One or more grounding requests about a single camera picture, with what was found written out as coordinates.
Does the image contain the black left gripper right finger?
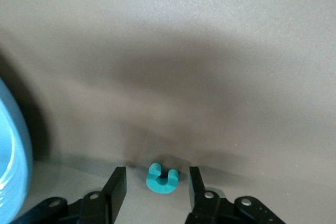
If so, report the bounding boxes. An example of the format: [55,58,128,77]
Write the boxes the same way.
[185,166,286,224]

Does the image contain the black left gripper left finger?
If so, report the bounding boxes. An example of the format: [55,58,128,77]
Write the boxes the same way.
[15,166,127,224]

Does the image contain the teal foam letter c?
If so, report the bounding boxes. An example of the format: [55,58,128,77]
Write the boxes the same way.
[145,162,179,195]

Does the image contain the blue plate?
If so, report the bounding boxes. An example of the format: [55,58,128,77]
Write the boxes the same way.
[0,77,34,224]

